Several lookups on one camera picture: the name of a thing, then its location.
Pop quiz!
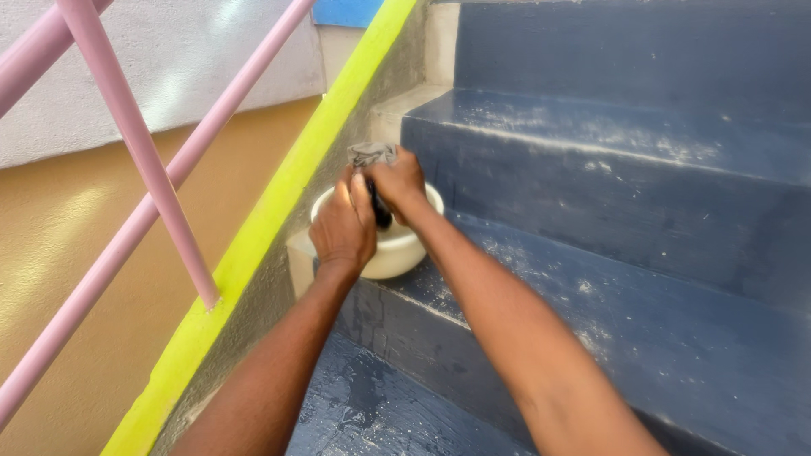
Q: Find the person's left hand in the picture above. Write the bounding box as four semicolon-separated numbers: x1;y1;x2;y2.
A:
308;166;378;272

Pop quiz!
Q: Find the pink metal stair railing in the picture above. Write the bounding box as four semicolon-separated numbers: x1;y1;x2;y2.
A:
0;0;318;433

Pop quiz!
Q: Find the person's right hand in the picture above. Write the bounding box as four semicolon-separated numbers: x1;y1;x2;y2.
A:
361;147;428;228

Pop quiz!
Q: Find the white plastic bowl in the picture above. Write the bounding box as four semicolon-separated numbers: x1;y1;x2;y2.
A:
310;182;445;281

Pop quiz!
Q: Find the grey cleaning cloth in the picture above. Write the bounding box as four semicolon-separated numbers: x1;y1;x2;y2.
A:
346;142;400;230

